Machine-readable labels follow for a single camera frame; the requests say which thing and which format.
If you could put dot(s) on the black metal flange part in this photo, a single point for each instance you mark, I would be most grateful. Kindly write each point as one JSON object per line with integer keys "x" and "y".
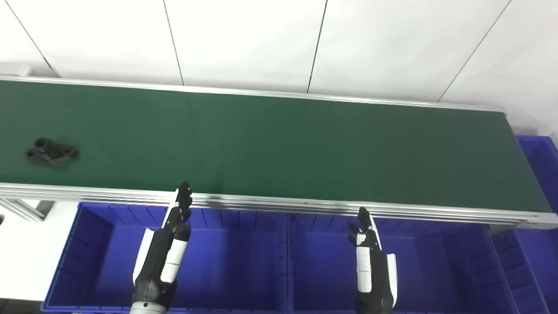
{"x": 49, "y": 153}

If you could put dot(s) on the aluminium conveyor leg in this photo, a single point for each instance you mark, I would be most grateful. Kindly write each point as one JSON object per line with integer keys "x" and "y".
{"x": 26, "y": 208}

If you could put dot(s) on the green conveyor belt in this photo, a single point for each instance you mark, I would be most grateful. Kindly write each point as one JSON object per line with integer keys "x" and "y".
{"x": 279, "y": 148}
{"x": 270, "y": 203}

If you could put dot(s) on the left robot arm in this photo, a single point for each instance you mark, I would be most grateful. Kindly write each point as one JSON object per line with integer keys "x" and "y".
{"x": 146, "y": 308}

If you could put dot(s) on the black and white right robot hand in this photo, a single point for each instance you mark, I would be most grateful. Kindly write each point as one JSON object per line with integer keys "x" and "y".
{"x": 375, "y": 270}

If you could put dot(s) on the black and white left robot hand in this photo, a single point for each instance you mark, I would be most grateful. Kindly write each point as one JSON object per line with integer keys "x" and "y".
{"x": 154, "y": 261}

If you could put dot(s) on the blue plastic bin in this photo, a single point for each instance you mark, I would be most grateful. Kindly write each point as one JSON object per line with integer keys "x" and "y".
{"x": 226, "y": 270}
{"x": 540, "y": 261}
{"x": 436, "y": 270}

